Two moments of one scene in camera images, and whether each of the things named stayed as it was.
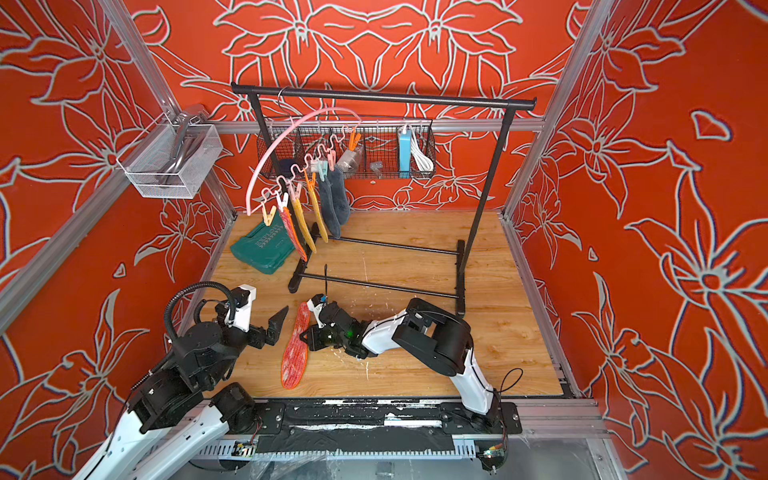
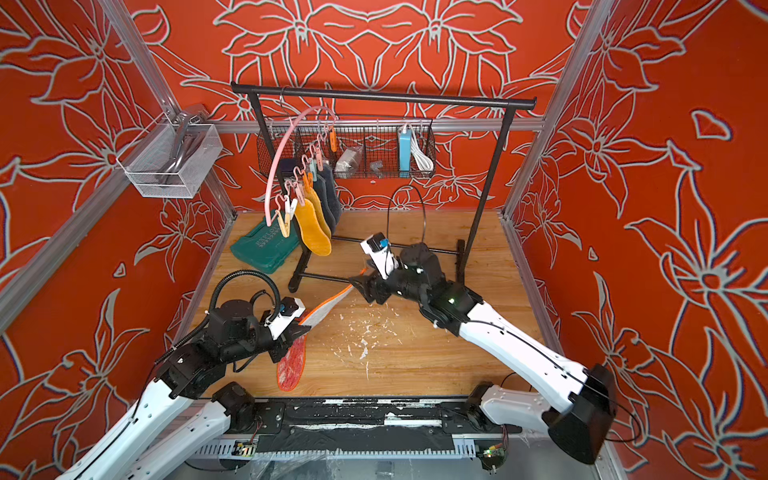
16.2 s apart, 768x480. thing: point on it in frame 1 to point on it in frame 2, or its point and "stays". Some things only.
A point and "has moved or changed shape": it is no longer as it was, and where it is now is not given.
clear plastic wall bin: (171, 160) stays
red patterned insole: (294, 360) stays
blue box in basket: (405, 148) stays
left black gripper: (259, 337) to (284, 343)
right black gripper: (313, 338) to (374, 288)
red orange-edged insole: (293, 233) has moved or changed shape
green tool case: (265, 247) stays
